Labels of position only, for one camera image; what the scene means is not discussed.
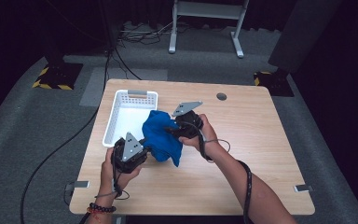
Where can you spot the blue t-shirt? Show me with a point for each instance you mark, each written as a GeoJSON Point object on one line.
{"type": "Point", "coordinates": [161, 140]}

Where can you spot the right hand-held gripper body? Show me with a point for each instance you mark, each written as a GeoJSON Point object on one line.
{"type": "Point", "coordinates": [191, 124]}

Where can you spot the person's left hand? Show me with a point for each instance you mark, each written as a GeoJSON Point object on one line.
{"type": "Point", "coordinates": [108, 179]}

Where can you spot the grey table grommet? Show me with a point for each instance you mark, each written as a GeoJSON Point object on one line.
{"type": "Point", "coordinates": [221, 96]}

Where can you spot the metal table clamp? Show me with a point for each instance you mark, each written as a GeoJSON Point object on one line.
{"type": "Point", "coordinates": [80, 184]}
{"type": "Point", "coordinates": [303, 188]}

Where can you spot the black yellow-striped stand base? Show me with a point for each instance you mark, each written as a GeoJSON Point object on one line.
{"type": "Point", "coordinates": [273, 84]}
{"type": "Point", "coordinates": [59, 76]}

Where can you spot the white metal stand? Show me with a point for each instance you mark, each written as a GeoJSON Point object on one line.
{"type": "Point", "coordinates": [205, 9]}

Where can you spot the person's right hand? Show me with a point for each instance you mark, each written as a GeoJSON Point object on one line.
{"type": "Point", "coordinates": [209, 137]}

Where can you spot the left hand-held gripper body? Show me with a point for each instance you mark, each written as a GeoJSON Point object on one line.
{"type": "Point", "coordinates": [130, 155]}

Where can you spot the white plastic basket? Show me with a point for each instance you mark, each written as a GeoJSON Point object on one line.
{"type": "Point", "coordinates": [127, 115]}

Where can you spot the dark grey column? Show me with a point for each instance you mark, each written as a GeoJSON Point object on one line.
{"type": "Point", "coordinates": [301, 37]}

